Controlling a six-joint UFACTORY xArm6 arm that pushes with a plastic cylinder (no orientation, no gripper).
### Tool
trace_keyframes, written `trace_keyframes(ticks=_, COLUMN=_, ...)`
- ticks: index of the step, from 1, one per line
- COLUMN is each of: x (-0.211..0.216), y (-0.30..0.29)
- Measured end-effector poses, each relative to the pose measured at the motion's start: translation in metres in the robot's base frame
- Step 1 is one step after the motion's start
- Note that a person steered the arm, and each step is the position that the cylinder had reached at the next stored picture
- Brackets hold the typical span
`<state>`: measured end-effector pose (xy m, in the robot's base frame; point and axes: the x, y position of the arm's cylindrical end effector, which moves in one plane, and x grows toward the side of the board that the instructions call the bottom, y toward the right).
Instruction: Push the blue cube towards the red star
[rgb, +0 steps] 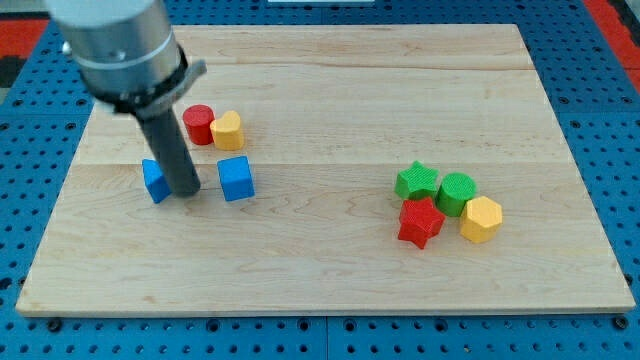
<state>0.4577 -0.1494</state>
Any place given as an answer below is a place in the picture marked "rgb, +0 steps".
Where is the red cylinder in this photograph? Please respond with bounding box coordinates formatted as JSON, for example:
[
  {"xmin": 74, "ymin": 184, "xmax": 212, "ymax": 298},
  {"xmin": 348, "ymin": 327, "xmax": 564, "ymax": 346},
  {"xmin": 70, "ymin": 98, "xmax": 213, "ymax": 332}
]
[{"xmin": 182, "ymin": 104, "xmax": 215, "ymax": 145}]

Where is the light wooden board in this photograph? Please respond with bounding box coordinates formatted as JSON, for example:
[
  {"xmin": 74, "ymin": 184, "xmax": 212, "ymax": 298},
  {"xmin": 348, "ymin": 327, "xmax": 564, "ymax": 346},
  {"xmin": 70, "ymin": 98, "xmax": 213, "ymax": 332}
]
[{"xmin": 16, "ymin": 24, "xmax": 635, "ymax": 318}]

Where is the blue cube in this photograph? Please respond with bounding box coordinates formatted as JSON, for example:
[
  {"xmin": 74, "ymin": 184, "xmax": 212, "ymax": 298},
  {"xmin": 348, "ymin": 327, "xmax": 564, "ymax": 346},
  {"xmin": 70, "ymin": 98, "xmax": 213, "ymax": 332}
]
[{"xmin": 217, "ymin": 156, "xmax": 255, "ymax": 202}]

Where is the yellow heart block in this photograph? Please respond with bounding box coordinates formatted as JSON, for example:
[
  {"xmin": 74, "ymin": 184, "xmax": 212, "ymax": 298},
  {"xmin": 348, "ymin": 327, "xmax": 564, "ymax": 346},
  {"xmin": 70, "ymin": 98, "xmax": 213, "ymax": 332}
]
[{"xmin": 210, "ymin": 110, "xmax": 245, "ymax": 151}]

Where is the green star block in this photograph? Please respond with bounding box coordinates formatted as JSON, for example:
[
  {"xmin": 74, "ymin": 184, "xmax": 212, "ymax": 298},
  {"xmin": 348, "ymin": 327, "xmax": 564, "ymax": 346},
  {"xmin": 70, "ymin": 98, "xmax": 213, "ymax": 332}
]
[{"xmin": 394, "ymin": 161, "xmax": 439, "ymax": 200}]

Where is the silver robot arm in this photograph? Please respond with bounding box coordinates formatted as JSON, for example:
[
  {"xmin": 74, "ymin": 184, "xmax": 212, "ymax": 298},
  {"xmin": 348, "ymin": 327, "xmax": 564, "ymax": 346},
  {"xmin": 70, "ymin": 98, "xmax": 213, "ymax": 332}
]
[{"xmin": 45, "ymin": 0, "xmax": 207, "ymax": 118}]

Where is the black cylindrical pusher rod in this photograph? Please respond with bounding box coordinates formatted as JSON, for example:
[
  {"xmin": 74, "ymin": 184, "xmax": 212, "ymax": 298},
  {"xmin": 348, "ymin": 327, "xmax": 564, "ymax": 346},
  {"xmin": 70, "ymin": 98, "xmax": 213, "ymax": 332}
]
[{"xmin": 135, "ymin": 109, "xmax": 201, "ymax": 198}]

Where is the red star block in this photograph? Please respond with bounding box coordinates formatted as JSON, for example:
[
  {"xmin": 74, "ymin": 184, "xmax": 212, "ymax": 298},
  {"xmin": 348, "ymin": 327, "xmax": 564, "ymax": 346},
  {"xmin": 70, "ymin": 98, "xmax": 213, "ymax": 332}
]
[{"xmin": 397, "ymin": 197, "xmax": 446, "ymax": 249}]

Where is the yellow hexagon block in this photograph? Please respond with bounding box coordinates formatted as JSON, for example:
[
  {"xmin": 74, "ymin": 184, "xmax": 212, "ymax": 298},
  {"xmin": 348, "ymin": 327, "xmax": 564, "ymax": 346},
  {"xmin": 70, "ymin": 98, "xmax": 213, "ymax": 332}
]
[{"xmin": 459, "ymin": 196, "xmax": 503, "ymax": 244}]

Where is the green cylinder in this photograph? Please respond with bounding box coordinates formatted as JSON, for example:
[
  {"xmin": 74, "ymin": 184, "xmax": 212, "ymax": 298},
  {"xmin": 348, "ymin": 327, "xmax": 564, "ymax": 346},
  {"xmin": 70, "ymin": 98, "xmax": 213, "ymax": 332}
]
[{"xmin": 436, "ymin": 172, "xmax": 477, "ymax": 217}]

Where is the blue block behind rod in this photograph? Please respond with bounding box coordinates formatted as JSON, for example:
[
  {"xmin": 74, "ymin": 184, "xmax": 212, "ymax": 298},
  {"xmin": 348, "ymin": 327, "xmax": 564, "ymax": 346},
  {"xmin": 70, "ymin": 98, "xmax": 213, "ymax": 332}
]
[{"xmin": 141, "ymin": 159, "xmax": 171, "ymax": 204}]

